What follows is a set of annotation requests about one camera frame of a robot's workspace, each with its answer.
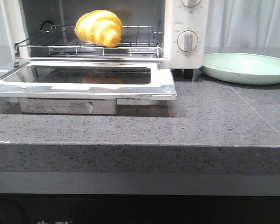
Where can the lower oven timer knob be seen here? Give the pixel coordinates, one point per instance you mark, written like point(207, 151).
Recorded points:
point(187, 41)

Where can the yellow croissant bread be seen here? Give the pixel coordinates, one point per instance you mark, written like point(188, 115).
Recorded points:
point(100, 27)

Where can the white Toshiba toaster oven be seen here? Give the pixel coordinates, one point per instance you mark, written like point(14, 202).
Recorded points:
point(24, 18)

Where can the light green plate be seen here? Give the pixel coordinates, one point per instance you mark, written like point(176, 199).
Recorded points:
point(242, 68)

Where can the oven glass door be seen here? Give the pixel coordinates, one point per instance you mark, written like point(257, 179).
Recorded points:
point(77, 79)

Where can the metal crumb tray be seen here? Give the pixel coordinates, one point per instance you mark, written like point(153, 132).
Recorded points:
point(68, 106)

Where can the upper oven temperature knob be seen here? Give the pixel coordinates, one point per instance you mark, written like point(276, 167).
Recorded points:
point(190, 3)

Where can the metal wire oven rack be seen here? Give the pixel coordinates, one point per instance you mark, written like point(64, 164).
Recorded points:
point(136, 42)

